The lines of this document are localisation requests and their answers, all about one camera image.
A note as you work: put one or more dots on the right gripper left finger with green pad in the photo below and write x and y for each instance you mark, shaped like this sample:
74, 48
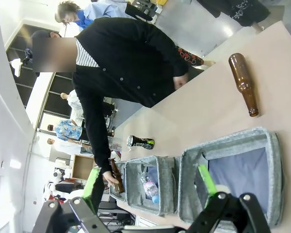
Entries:
88, 187

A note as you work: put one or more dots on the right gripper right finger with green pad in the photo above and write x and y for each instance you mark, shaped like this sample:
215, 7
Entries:
209, 184

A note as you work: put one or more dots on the small brown glass bottle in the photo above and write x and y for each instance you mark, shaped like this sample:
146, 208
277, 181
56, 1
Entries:
117, 177

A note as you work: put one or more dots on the person's left forearm black sleeve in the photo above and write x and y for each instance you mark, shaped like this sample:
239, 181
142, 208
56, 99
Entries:
172, 55

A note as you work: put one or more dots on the person's right forearm black sleeve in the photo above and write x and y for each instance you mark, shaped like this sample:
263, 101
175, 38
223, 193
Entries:
98, 145

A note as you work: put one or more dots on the narrow grey felt basket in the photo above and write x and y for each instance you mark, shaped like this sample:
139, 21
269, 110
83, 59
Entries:
120, 167

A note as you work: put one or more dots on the large grey felt basket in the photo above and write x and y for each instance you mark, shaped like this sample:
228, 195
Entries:
232, 145

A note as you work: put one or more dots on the medium grey felt basket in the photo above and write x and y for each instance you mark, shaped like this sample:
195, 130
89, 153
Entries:
163, 184

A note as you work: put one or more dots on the black green drink can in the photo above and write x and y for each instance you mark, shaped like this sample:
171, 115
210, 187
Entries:
140, 141

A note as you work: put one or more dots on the person's right hand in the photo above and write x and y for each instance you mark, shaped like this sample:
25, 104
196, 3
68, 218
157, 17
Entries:
109, 178

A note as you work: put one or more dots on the person's left hand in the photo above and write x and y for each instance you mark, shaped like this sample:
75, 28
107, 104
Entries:
180, 81

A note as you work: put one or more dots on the wooden open box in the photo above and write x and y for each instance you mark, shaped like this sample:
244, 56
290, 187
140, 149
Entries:
82, 167

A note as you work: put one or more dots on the clear empty plastic bottle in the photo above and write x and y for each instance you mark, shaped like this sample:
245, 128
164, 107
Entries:
115, 143

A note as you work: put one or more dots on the clear plastic bottle pink label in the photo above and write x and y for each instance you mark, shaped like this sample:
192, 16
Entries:
150, 188

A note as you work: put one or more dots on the bystander in floral blue shirt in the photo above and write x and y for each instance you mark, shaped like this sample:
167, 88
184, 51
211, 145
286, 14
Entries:
68, 129

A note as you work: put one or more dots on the bystander in white shirt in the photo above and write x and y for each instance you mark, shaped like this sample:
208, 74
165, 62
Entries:
74, 102

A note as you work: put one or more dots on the long brown glass bottle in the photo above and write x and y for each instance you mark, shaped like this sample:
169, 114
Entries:
242, 80

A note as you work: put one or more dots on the person in black cardigan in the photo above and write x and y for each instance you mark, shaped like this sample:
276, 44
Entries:
126, 58

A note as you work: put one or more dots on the bystander in light blue shirt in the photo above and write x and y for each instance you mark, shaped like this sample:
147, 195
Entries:
97, 12

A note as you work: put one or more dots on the bystander in black clothes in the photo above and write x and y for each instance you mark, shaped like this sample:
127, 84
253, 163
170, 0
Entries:
235, 11

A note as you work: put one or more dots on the black wall shelf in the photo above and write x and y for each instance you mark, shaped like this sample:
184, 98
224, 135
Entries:
55, 92

